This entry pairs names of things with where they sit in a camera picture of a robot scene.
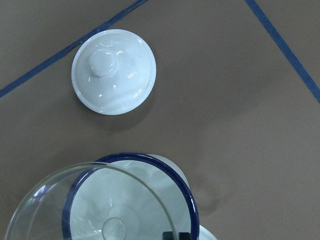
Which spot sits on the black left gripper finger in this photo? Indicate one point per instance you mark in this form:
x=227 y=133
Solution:
x=169 y=235

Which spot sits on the clear glass funnel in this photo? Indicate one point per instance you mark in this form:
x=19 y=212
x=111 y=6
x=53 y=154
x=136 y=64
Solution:
x=91 y=201

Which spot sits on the white enamel mug lid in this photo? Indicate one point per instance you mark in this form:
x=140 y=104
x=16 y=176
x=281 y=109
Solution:
x=113 y=72

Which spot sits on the white enamel mug blue rim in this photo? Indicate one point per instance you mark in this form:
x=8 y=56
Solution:
x=170 y=183

